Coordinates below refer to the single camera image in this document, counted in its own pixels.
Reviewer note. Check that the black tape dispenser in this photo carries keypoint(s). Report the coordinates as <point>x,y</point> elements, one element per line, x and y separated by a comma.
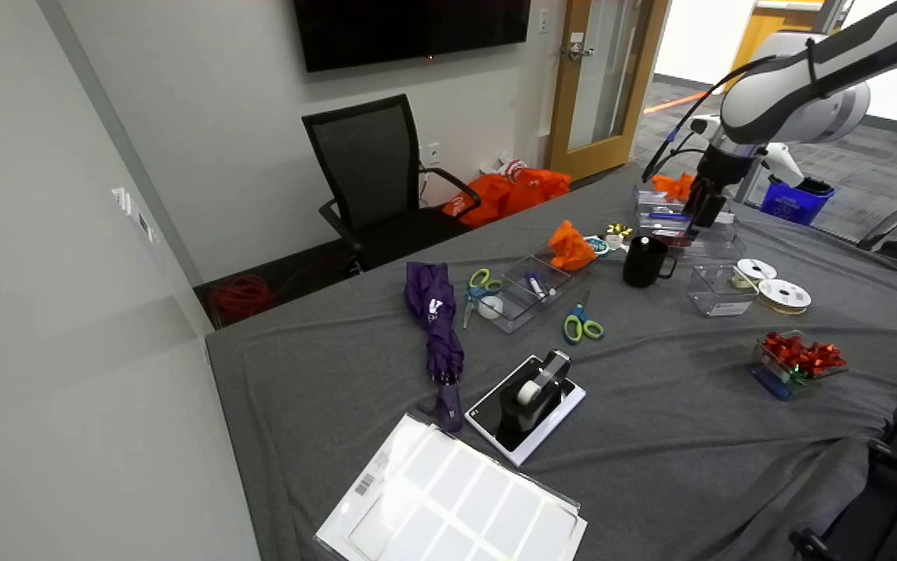
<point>534,389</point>

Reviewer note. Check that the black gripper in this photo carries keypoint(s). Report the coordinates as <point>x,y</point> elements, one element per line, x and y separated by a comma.
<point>705,196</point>

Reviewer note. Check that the orange bags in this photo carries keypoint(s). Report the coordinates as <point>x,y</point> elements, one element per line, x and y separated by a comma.
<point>506,195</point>

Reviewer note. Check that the purple folded umbrella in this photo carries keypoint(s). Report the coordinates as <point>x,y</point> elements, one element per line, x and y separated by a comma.
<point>437,331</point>

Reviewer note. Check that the black cup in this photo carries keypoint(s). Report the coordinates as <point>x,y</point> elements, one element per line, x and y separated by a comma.
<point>643,262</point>

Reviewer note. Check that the green blue-trimmed scissors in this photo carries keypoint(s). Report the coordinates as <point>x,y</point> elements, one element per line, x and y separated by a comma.
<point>580,329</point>

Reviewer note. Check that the wooden door with glass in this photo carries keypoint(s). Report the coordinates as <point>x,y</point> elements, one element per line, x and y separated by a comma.
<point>604,82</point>

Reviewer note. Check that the white label sheets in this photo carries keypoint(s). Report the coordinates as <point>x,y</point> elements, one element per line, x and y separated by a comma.
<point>449,504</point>

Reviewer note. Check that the black wall television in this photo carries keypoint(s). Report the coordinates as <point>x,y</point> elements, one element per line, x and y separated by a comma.
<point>406,28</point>

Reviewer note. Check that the blue bin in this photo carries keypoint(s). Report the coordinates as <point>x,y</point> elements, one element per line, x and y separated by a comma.
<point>795,199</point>

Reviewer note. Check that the orange cloth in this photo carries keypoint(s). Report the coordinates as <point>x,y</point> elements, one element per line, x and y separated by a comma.
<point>570,250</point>

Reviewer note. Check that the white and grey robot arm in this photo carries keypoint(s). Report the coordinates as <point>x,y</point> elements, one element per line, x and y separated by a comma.
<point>833,72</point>

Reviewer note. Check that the white and black flat box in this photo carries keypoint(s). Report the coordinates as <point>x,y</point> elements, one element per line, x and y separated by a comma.
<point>499,430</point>

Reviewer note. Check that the black mesh office chair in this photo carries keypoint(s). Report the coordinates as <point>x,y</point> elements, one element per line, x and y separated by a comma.
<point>370,166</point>

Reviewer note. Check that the yellow scissors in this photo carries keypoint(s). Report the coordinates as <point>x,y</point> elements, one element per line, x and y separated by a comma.
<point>616,233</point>

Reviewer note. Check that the small white ribbon spool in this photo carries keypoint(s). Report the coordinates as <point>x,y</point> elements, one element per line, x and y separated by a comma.
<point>754,271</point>

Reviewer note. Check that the white wall plate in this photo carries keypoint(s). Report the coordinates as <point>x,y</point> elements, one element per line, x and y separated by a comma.
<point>131,206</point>

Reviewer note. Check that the large white ribbon spool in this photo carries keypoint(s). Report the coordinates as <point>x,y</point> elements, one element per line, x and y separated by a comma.
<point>785,297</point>

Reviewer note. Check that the clear plastic packet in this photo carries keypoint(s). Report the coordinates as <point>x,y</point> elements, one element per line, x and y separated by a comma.
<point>662,219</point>

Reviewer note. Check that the yellow wooden door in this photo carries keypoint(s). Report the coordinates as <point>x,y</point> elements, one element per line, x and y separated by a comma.
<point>775,27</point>

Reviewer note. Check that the grey tablecloth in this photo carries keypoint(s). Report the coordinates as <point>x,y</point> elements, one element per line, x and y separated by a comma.
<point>654,415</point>

